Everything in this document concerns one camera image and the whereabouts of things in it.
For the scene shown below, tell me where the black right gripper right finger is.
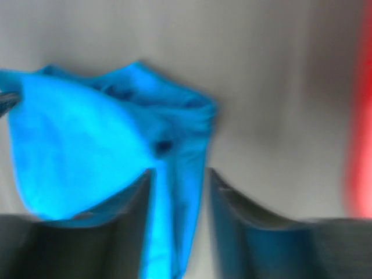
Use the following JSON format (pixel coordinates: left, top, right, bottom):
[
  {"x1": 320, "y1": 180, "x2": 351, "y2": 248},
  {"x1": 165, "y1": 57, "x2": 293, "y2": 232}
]
[{"x1": 209, "y1": 169, "x2": 371, "y2": 278}]

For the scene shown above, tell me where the blue t shirt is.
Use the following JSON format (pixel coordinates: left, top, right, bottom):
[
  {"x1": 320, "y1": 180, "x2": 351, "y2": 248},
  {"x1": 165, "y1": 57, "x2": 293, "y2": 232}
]
[{"x1": 1, "y1": 62, "x2": 217, "y2": 278}]

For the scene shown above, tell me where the red plastic bin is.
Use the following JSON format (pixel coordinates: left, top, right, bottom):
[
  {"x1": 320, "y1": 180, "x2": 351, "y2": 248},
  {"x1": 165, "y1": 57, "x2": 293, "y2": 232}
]
[{"x1": 345, "y1": 1, "x2": 371, "y2": 219}]

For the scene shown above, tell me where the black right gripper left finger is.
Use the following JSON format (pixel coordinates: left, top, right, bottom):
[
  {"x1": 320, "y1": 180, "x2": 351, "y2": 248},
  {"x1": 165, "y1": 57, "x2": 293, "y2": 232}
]
[{"x1": 1, "y1": 169, "x2": 154, "y2": 278}]

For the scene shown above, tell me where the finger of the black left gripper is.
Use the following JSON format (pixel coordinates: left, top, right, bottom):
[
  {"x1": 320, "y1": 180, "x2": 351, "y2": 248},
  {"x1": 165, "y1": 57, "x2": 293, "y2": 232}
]
[{"x1": 0, "y1": 92, "x2": 22, "y2": 117}]

